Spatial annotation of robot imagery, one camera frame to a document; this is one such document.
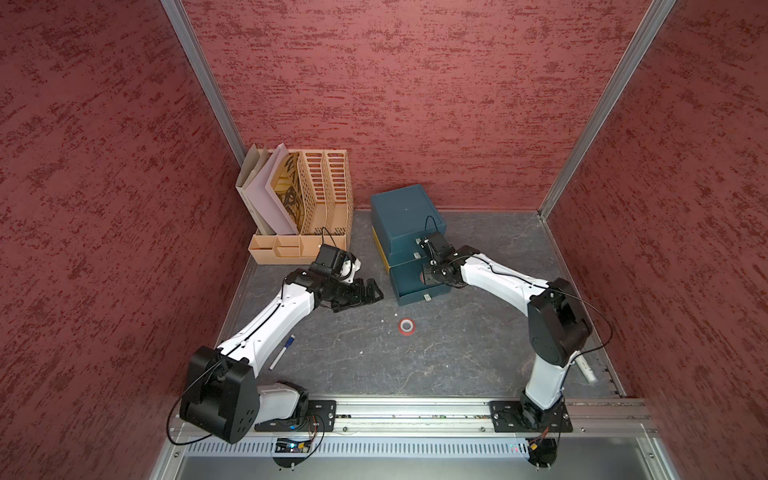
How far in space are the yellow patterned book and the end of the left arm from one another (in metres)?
0.36

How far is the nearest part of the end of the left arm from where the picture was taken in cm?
59

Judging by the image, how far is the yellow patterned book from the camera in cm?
96
